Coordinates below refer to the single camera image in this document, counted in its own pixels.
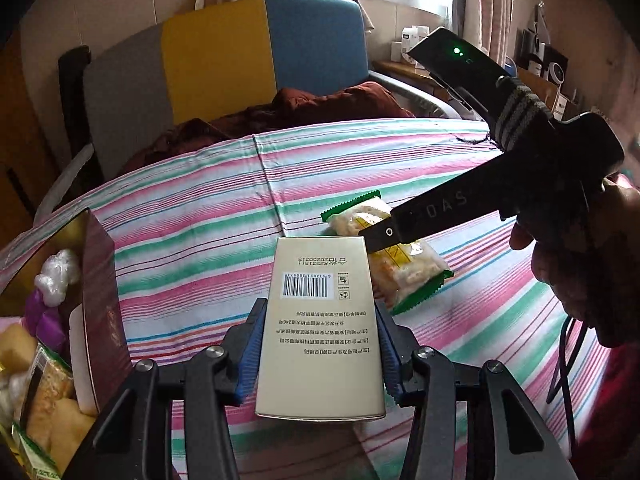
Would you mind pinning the yellow sponge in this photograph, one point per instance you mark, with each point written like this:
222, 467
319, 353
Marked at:
70, 430
15, 347

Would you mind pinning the white carton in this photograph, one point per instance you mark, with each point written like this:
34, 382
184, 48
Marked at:
410, 40

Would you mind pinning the cracker packet facing up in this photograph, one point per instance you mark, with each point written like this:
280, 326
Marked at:
405, 265

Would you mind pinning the purple plastic bag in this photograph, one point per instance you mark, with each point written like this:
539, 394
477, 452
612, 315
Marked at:
42, 317

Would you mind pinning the striped knit band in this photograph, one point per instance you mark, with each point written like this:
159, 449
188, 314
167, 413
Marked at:
520, 115

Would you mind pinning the green-edged cracker packet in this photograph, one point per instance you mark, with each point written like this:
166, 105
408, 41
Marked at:
35, 465

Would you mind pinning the white plastic bag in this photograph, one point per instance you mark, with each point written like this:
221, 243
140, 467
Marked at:
57, 272

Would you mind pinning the cream cardboard box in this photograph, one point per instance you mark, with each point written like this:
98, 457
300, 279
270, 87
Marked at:
320, 340

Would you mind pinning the grey yellow blue chair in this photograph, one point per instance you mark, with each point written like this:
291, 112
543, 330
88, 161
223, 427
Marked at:
215, 70

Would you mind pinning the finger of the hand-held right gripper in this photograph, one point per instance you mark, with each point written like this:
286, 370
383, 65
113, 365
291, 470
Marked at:
382, 232

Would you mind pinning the white round device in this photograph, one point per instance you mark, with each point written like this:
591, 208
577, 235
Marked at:
557, 72

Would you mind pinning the pale mesh scrubber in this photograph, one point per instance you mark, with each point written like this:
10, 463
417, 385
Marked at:
7, 395

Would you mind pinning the gold-lined tin box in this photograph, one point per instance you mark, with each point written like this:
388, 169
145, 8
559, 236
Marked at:
100, 300

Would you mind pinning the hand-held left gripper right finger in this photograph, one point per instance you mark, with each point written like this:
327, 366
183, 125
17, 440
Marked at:
390, 365

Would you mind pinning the rust brown garment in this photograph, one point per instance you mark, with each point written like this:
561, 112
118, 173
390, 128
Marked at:
325, 105

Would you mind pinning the person's right hand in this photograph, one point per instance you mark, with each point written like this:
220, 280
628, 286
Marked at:
590, 260

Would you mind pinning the red garment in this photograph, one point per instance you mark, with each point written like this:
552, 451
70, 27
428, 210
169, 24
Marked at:
615, 410

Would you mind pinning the cracker packet with barcode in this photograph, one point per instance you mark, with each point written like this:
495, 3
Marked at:
47, 395

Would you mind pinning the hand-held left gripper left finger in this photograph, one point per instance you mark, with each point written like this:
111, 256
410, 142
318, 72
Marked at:
252, 355

